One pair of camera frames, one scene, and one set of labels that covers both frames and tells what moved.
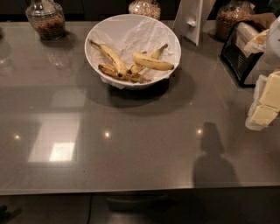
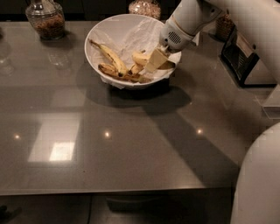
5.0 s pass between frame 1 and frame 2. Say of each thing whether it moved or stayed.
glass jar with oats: stayed
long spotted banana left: stayed
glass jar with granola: stayed
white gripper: moved
